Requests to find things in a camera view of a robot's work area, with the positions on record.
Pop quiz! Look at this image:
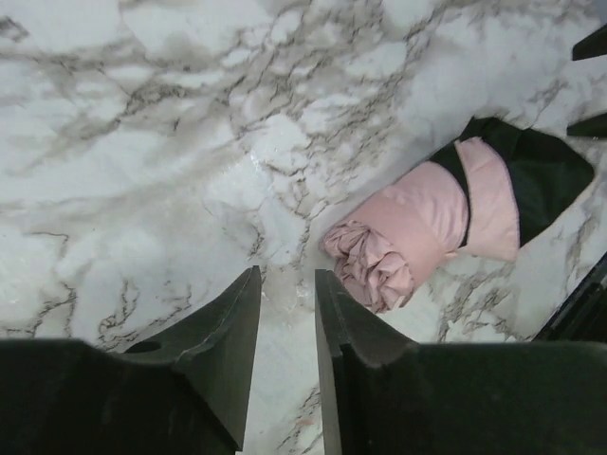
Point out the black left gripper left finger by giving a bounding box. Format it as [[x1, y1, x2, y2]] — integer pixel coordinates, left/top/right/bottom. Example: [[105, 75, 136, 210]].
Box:
[[1, 266, 262, 454]]

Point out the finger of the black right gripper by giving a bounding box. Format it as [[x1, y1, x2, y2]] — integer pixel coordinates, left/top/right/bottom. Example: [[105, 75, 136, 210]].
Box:
[[566, 112, 607, 138], [572, 27, 607, 61]]

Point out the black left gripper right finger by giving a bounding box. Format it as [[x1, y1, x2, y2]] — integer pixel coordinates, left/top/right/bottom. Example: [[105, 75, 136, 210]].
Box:
[[315, 270, 606, 454]]

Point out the pink folding umbrella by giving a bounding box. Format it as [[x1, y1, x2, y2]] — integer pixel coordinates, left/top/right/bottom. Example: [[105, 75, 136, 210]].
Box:
[[321, 117, 596, 313]]

